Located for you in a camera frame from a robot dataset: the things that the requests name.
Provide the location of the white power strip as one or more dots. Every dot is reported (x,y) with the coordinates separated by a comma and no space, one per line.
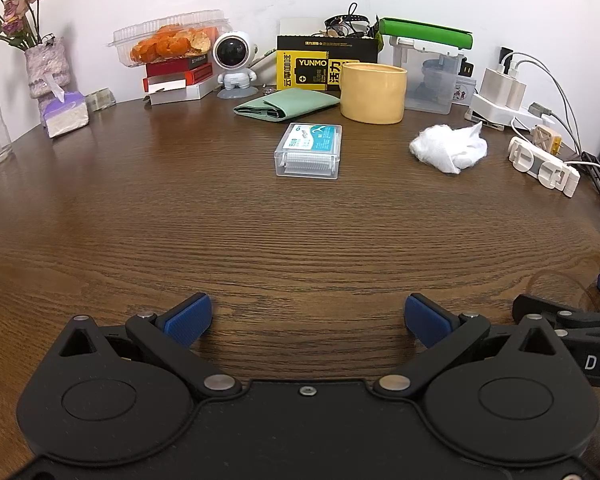
(490,115)

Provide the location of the white clip holder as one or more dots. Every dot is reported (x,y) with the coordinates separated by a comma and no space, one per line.
(542,165)

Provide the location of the yellow cup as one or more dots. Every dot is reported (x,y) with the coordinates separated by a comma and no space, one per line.
(372,95)

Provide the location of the white card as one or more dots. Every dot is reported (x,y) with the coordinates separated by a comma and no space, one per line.
(302,27)

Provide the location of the beige plug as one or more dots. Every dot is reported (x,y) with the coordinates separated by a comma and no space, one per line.
(546,139)

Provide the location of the pile of orange peels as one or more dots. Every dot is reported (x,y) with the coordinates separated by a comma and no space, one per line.
(172,46)

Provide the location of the clear plastic box teal label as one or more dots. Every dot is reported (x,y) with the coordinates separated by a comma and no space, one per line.
(310,152)

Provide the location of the dark red flat box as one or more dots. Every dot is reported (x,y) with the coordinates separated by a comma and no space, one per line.
(180,66)

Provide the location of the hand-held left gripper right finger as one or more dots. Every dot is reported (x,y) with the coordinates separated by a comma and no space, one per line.
(427,320)

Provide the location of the green folded cloth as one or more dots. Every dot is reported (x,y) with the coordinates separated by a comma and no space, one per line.
(290,105)

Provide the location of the black plug adapter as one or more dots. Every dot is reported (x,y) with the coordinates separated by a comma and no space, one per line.
(467,70)

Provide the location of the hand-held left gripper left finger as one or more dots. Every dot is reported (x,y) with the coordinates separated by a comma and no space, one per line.
(187,317)

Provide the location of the white astronaut figure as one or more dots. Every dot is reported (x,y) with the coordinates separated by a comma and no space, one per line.
(232,57)

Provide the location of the clear clamshell container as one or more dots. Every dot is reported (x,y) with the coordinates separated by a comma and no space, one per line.
(170,35)

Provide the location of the white tissue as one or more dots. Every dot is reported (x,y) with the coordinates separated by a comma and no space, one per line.
(450,150)

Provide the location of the white flat box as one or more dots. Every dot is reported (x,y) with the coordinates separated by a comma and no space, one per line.
(185,94)

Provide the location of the small printed box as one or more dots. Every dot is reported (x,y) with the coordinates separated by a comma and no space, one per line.
(463,91)

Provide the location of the black box yellow label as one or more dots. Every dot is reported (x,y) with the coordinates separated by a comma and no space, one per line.
(305,67)

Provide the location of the green flat case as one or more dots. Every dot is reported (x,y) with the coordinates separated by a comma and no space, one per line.
(425,34)

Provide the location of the white charger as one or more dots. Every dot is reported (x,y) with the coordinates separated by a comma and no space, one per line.
(519,94)
(497,87)

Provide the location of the purple tissue pack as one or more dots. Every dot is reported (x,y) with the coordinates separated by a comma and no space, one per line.
(66,115)

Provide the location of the small clear packet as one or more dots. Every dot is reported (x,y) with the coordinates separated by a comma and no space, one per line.
(101,100)

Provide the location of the clear plastic container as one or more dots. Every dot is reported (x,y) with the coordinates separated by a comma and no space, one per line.
(430,82)

